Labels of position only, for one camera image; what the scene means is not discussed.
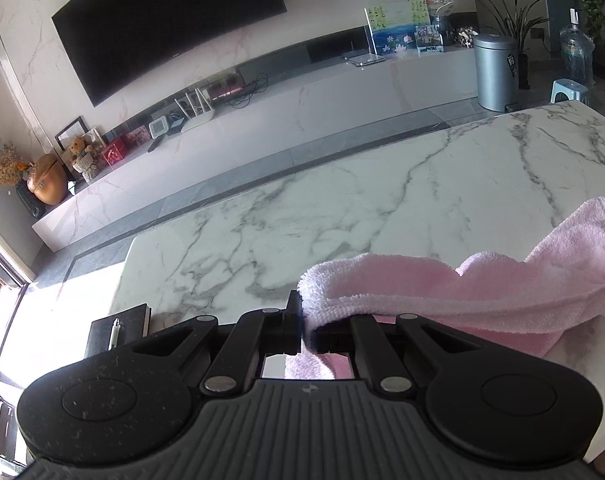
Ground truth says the pink towel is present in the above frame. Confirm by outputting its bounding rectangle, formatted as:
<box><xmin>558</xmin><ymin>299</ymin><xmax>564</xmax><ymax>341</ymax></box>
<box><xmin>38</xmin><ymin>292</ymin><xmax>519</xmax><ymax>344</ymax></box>
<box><xmin>285</xmin><ymin>195</ymin><xmax>605</xmax><ymax>381</ymax></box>

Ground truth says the pink set-top box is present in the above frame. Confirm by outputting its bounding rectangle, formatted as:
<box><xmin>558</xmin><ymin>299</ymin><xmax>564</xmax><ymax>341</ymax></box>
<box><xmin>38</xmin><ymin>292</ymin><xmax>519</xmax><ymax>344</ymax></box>
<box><xmin>207</xmin><ymin>76</ymin><xmax>245</xmax><ymax>102</ymax></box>

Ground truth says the clear water jug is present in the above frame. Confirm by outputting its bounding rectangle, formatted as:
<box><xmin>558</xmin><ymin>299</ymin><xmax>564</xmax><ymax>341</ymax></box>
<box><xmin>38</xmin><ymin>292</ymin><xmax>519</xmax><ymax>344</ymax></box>
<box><xmin>559</xmin><ymin>24</ymin><xmax>595</xmax><ymax>87</ymax></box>

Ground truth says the blue plastic stool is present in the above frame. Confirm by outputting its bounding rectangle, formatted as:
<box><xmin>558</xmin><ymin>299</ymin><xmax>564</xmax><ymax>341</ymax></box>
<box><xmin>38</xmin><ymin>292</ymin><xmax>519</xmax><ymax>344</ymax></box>
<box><xmin>551</xmin><ymin>79</ymin><xmax>589</xmax><ymax>106</ymax></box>

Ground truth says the painted glass panel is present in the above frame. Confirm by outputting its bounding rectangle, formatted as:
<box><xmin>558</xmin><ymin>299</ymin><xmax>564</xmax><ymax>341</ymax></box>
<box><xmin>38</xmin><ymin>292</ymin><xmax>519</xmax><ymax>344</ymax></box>
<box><xmin>365</xmin><ymin>1</ymin><xmax>429</xmax><ymax>57</ymax></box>

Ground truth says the black cable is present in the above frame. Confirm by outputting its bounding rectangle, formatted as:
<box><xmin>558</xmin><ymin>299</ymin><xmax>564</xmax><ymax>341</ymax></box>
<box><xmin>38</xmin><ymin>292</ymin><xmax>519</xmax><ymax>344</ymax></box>
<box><xmin>225</xmin><ymin>75</ymin><xmax>269</xmax><ymax>109</ymax></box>

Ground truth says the teddy bear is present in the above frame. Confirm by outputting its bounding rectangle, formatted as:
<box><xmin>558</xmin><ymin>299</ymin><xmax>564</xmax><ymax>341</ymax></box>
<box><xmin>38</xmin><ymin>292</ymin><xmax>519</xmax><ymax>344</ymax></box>
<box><xmin>68</xmin><ymin>136</ymin><xmax>99</xmax><ymax>182</ymax></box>

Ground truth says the dried flower bouquet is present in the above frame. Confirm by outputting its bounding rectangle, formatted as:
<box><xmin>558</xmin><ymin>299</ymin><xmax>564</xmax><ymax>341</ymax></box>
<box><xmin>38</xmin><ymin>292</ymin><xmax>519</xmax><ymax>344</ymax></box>
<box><xmin>0</xmin><ymin>144</ymin><xmax>33</xmax><ymax>189</ymax></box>

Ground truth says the black notebook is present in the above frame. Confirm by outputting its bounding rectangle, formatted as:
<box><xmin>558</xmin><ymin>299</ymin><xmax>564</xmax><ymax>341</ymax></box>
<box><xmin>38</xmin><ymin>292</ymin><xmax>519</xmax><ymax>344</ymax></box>
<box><xmin>84</xmin><ymin>303</ymin><xmax>152</xmax><ymax>359</ymax></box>

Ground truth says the potted snake plant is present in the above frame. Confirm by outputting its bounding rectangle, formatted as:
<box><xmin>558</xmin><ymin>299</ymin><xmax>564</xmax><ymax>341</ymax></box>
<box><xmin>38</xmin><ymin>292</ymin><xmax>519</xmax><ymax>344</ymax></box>
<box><xmin>465</xmin><ymin>0</ymin><xmax>550</xmax><ymax>90</ymax></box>

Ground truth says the small framed photo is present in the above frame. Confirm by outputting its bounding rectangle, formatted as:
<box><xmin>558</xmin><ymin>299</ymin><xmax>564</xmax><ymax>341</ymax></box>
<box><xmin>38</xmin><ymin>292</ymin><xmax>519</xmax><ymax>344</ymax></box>
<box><xmin>415</xmin><ymin>25</ymin><xmax>444</xmax><ymax>56</ymax></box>

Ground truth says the black wall television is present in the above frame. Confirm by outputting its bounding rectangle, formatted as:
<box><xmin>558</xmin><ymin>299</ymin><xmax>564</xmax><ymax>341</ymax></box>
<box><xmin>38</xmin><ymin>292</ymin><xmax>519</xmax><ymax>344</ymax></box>
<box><xmin>51</xmin><ymin>0</ymin><xmax>288</xmax><ymax>108</ymax></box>

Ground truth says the long white tv cabinet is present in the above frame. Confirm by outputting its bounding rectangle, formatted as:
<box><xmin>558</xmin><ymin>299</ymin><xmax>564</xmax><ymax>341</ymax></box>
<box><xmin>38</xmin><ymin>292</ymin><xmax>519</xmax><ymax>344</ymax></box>
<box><xmin>31</xmin><ymin>46</ymin><xmax>483</xmax><ymax>254</ymax></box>

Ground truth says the black picture frame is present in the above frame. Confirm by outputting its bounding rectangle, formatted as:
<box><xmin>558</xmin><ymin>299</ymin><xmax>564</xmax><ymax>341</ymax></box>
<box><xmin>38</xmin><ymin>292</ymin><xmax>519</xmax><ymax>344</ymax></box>
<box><xmin>54</xmin><ymin>116</ymin><xmax>87</xmax><ymax>151</ymax></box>

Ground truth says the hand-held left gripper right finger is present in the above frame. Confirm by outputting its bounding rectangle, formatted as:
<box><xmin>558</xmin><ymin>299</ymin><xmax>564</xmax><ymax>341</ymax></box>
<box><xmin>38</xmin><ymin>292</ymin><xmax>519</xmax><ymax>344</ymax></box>
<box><xmin>309</xmin><ymin>313</ymin><xmax>485</xmax><ymax>395</ymax></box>

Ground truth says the silver pedal bin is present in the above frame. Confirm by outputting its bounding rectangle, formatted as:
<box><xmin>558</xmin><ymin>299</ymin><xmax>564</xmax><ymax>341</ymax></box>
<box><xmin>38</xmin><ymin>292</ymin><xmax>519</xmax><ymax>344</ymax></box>
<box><xmin>473</xmin><ymin>33</ymin><xmax>519</xmax><ymax>113</ymax></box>

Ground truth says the red gift box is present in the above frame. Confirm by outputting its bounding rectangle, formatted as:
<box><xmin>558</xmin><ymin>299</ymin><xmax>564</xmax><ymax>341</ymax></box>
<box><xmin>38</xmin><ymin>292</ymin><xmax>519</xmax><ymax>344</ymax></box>
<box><xmin>101</xmin><ymin>141</ymin><xmax>127</xmax><ymax>167</ymax></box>

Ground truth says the white router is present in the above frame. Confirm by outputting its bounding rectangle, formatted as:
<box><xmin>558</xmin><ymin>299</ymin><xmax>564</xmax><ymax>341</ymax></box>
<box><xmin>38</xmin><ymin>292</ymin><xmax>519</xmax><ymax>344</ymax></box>
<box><xmin>174</xmin><ymin>87</ymin><xmax>218</xmax><ymax>133</ymax></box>

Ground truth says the golden gourd ornament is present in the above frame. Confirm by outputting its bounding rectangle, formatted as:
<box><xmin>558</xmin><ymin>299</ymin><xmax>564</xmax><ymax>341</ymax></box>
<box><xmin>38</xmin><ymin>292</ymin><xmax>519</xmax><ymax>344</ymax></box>
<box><xmin>27</xmin><ymin>153</ymin><xmax>67</xmax><ymax>207</ymax></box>

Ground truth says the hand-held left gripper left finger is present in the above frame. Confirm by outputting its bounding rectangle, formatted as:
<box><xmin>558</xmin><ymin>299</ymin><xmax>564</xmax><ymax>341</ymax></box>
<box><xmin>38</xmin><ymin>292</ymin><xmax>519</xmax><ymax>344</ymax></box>
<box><xmin>116</xmin><ymin>291</ymin><xmax>303</xmax><ymax>395</ymax></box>

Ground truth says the white paper fan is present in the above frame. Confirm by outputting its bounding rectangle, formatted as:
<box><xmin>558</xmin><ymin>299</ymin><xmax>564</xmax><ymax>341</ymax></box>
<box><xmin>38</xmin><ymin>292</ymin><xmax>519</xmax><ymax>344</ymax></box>
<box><xmin>421</xmin><ymin>0</ymin><xmax>455</xmax><ymax>27</ymax></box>

